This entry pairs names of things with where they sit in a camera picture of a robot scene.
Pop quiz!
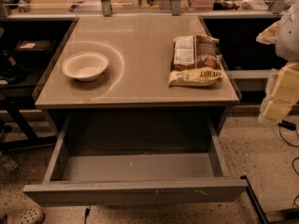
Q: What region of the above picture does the white perforated clog shoe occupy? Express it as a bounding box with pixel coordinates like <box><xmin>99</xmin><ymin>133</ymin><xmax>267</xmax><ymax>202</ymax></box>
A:
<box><xmin>0</xmin><ymin>207</ymin><xmax>45</xmax><ymax>224</ymax></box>

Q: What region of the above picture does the black floor frame bar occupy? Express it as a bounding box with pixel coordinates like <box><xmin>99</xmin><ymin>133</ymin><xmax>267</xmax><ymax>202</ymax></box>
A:
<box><xmin>241</xmin><ymin>175</ymin><xmax>270</xmax><ymax>224</ymax></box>

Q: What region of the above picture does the white paper bowl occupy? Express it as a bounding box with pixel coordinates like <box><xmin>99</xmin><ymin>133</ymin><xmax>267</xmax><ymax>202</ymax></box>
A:
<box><xmin>62</xmin><ymin>51</ymin><xmax>109</xmax><ymax>81</ymax></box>

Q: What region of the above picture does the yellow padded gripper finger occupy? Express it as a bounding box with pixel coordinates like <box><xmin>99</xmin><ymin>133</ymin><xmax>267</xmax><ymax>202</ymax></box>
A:
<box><xmin>258</xmin><ymin>62</ymin><xmax>299</xmax><ymax>126</ymax></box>

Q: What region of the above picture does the black floor cable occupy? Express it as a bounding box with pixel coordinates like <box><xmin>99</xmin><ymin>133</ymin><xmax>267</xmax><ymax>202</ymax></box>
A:
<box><xmin>278</xmin><ymin>120</ymin><xmax>299</xmax><ymax>209</ymax></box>

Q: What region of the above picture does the brown yellow snack bag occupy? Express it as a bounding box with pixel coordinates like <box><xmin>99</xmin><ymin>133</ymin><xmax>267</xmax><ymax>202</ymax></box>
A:
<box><xmin>168</xmin><ymin>35</ymin><xmax>222</xmax><ymax>87</ymax></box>

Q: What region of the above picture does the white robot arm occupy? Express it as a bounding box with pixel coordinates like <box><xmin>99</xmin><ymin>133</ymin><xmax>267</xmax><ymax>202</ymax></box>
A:
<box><xmin>256</xmin><ymin>0</ymin><xmax>299</xmax><ymax>126</ymax></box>

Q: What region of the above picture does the grey metal post left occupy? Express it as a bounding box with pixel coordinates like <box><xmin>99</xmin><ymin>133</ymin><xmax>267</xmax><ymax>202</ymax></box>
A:
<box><xmin>101</xmin><ymin>0</ymin><xmax>112</xmax><ymax>17</ymax></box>

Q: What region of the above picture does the grey top drawer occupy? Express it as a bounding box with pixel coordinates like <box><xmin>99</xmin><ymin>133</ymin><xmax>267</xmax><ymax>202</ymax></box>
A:
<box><xmin>23</xmin><ymin>111</ymin><xmax>247</xmax><ymax>206</ymax></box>

